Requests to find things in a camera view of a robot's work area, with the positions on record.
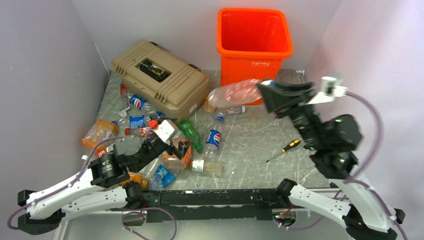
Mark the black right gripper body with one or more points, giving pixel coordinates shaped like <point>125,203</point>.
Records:
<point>303,117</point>

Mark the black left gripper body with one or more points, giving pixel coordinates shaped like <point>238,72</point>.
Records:
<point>154,149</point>

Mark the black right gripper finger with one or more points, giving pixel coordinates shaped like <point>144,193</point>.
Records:
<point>274,102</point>
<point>292,90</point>

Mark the green plastic bottle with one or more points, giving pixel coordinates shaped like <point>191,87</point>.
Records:
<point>190,132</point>

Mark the large clear red-label bottle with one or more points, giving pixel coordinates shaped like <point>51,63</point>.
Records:
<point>235,94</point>

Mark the small clear water bottle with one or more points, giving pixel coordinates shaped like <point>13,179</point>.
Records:
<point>221,112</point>

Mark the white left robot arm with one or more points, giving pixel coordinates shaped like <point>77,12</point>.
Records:
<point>102,183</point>

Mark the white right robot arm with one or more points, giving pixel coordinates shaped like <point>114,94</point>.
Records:
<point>357,206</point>

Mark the orange plastic bin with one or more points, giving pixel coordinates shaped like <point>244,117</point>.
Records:
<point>252,42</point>

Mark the large orange bottle centre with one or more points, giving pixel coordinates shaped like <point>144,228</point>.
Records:
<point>172,162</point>

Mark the large orange bottle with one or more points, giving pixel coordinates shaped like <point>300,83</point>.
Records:
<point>172,162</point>
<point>100,130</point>

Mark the yellow black screwdriver on table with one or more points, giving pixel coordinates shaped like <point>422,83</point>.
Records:
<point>289,146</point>

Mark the crushed blue label water bottle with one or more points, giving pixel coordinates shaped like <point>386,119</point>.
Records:
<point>159,176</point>

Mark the pepsi bottle blue label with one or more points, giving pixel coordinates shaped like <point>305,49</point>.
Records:
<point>134,121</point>

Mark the orange bottle near base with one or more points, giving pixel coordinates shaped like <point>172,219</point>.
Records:
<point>139,178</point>

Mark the clear tea bottle white label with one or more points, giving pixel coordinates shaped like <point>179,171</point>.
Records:
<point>206,166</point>

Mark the pepsi bottle near toolbox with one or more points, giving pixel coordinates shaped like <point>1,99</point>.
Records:
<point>136,101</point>

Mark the red label clear bottle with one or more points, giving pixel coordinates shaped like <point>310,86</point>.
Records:
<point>98,154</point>

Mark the large orange bottle left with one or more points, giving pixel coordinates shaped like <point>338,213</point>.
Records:
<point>100,130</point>

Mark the tan plastic toolbox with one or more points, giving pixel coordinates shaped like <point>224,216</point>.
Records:
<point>179,95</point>

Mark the screwdriver in toolbox lid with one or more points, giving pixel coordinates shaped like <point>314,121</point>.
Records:
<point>154,72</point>

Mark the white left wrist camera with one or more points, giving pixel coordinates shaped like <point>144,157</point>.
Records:
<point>166,130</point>

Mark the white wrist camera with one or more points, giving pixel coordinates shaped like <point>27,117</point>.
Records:
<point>166,130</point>
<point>331,89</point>

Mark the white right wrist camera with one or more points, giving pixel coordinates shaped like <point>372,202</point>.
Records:
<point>331,89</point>

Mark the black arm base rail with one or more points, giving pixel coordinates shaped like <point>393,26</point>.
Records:
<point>213,204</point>

